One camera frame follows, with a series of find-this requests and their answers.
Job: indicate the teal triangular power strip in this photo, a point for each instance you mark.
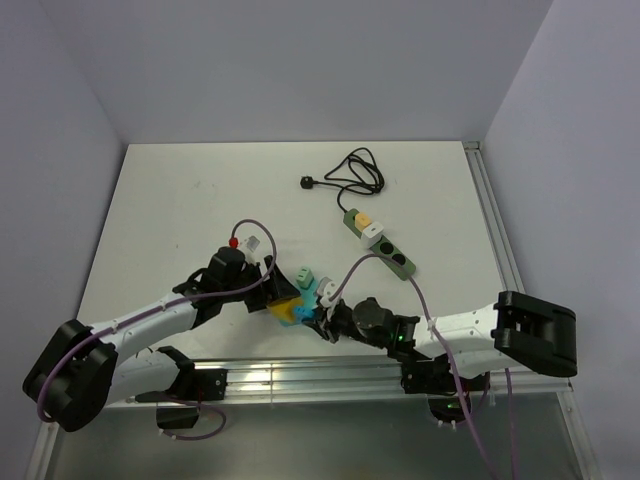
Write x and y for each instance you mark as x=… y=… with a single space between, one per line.
x=309 y=301

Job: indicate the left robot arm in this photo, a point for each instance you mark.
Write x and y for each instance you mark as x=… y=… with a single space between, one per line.
x=84 y=368

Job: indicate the green power strip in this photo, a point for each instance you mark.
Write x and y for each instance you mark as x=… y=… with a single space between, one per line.
x=391 y=255

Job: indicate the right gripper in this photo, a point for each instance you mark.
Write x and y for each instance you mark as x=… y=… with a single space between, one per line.
x=323 y=328

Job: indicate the aluminium rail frame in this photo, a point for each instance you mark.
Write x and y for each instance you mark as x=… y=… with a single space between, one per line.
x=332 y=379

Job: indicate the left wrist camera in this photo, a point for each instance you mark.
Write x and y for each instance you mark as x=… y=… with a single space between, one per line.
x=247 y=245

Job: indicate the yellow cube socket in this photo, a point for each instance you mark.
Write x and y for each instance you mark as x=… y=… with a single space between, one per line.
x=283 y=310

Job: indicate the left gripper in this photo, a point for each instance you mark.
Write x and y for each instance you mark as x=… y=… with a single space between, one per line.
x=278 y=288

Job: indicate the small orange plug adapter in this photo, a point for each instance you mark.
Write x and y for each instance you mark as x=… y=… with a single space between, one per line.
x=361 y=221

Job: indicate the blue plug adapter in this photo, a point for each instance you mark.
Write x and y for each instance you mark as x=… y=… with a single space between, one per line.
x=303 y=314

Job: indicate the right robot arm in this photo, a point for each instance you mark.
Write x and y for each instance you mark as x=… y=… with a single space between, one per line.
x=516 y=330

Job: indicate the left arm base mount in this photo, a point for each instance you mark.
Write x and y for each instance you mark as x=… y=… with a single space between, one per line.
x=186 y=401

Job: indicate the light green plug adapter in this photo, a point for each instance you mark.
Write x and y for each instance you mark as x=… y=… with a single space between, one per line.
x=305 y=278

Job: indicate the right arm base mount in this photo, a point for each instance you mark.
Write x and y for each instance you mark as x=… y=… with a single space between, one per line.
x=433 y=379

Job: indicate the white charger plug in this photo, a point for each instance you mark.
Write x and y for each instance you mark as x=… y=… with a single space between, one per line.
x=371 y=234

